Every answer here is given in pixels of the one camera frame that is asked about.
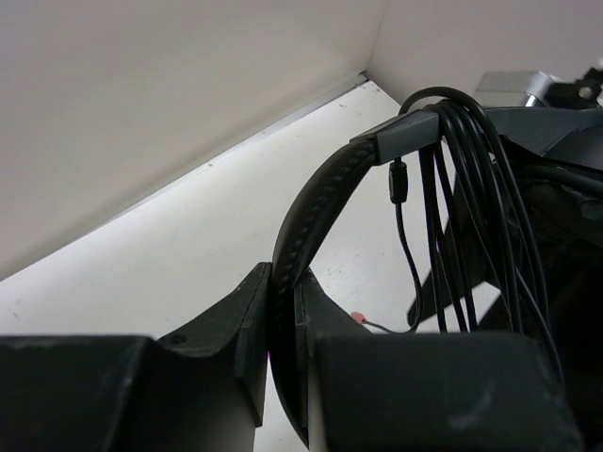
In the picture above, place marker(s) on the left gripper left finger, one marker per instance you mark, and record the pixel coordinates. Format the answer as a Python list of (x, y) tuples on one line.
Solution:
[(198, 388)]

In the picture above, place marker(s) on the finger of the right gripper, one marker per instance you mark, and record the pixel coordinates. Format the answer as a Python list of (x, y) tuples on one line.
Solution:
[(460, 266)]

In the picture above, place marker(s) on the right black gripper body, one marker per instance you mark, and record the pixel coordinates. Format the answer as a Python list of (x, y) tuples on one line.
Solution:
[(583, 93)]

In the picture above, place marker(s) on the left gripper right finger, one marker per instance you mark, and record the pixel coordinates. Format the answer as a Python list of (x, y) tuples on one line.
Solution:
[(480, 391)]

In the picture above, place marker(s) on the black headphones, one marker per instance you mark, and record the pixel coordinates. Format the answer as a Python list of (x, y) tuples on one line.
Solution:
[(532, 182)]

